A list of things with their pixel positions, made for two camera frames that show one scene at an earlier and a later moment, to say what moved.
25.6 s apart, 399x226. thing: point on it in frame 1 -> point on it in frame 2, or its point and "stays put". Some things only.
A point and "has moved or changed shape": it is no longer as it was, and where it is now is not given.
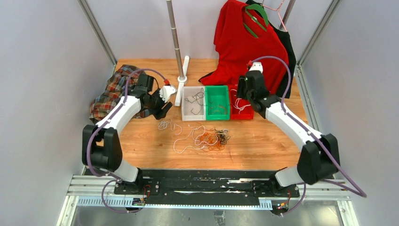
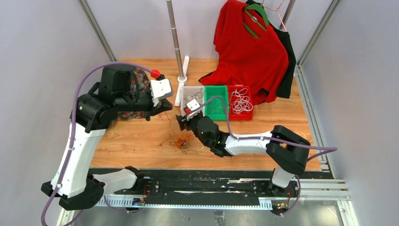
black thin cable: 222,136 has moved or changed shape
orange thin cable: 212,141 has moved or changed shape
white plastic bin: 193,103 stays put
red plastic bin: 240,108 stays put
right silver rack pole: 287,14 stays put
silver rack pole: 169,4 stays put
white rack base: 182,80 stays put
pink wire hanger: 276,10 stays put
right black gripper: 240,86 -> 185,125
